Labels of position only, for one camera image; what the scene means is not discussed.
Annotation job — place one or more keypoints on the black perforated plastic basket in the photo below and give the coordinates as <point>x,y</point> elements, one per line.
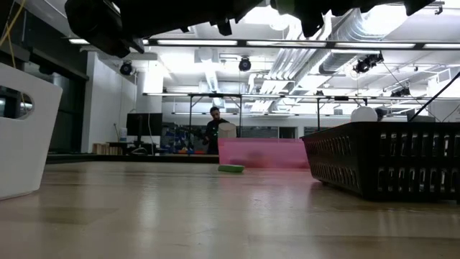
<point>359,162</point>

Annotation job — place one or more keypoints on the black monitor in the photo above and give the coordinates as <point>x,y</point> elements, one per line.
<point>143,124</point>

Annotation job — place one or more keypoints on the ceiling light strip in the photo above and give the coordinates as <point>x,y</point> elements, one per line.
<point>197,42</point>
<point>287,43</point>
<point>77,41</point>
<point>373,45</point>
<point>442,46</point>

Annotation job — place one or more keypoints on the wooden crates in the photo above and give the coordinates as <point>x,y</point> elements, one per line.
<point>106,148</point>

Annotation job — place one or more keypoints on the white bottle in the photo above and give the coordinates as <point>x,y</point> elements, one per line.
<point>123,135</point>

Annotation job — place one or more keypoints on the black rig camera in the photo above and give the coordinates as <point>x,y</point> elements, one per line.
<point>366,64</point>
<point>401,92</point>

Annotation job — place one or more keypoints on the person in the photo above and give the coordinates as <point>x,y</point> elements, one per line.
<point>215,135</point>

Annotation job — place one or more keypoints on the black ceiling camera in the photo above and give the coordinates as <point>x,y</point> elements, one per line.
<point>125,68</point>
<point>244,64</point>

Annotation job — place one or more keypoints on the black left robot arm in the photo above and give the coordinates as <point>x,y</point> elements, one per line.
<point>108,21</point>

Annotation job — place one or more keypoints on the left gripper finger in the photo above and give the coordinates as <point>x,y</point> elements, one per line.
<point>311,23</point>

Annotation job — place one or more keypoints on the black aluminium table frame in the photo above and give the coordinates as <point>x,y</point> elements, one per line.
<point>108,158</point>

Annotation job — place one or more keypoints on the white plastic bin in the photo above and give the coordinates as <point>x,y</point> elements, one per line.
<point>28,154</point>

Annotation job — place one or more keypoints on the black overhead beam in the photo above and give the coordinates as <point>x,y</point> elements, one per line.
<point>241,43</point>

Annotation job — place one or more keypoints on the white light bulb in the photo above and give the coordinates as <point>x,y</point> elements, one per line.
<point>364,115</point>

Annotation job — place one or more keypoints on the pink translucent plastic bin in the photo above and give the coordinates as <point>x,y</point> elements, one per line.
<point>262,153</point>

